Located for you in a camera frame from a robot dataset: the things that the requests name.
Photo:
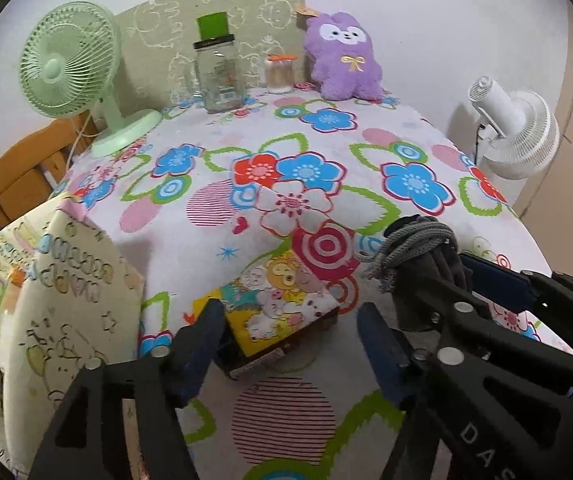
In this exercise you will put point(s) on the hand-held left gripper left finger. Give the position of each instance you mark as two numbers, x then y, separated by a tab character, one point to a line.
201	355

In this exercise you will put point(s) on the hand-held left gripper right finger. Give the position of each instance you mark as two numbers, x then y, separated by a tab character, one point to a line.
381	355

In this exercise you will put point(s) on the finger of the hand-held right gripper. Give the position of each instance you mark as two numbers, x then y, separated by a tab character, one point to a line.
496	280
461	317

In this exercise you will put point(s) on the grey sock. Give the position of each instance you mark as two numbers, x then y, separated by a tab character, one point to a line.
416	240

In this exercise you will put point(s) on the yellow cartoon print packet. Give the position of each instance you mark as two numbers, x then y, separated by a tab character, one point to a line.
276	295

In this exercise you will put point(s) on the yellow patterned storage box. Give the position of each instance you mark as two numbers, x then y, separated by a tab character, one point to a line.
66	285

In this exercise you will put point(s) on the white floor fan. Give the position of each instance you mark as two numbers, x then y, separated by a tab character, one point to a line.
516	130

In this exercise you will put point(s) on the floral tablecloth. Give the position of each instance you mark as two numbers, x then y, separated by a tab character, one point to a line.
276	125

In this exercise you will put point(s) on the wooden chair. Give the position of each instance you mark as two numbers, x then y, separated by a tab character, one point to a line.
21	175

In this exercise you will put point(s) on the purple plush bunny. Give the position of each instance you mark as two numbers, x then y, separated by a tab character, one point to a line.
344	55

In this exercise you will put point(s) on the glass jar mug green top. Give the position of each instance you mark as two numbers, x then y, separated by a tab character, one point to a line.
219	72

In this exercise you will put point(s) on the cotton swab jar orange lid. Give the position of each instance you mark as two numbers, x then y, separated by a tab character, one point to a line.
280	75

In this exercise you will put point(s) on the green desk fan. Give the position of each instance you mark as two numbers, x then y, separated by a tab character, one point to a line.
61	70

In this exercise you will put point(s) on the green patterned cardboard sheet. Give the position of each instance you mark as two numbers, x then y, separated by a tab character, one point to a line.
166	35

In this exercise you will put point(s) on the small brown box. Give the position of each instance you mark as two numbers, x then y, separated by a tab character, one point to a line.
305	11

